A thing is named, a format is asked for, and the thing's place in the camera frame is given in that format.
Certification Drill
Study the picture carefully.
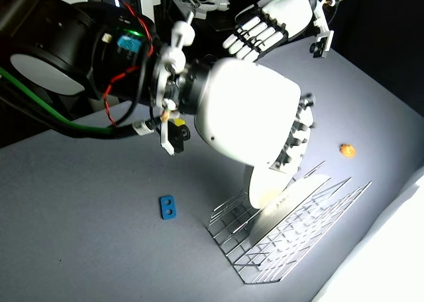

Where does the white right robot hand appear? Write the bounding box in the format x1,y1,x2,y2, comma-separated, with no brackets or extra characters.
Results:
193,57,317,177

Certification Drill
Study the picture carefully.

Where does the white plate with smudges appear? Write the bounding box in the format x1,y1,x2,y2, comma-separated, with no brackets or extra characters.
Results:
248,174,332,246

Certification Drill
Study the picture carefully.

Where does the white spare robot hand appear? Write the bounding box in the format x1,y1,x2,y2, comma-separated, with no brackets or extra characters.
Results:
174,0,231,20

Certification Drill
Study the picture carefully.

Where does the orange swirl cookie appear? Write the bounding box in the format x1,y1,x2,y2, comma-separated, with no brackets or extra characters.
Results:
339,143,357,158

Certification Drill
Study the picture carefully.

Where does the blue block with two holes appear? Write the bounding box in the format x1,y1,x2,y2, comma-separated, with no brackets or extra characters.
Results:
160,195,179,221

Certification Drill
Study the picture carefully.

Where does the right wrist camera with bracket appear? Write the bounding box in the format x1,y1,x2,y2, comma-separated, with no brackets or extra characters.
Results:
158,10,196,156

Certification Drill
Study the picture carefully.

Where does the silver wire rack shelf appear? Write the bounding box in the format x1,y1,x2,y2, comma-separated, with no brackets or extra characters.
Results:
207,161,374,284

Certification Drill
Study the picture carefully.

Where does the red black twisted wire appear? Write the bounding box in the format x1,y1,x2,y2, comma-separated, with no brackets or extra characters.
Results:
89,0,155,126

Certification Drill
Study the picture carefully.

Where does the thick green cable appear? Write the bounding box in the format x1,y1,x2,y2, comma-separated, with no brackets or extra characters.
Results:
0,66,156,139

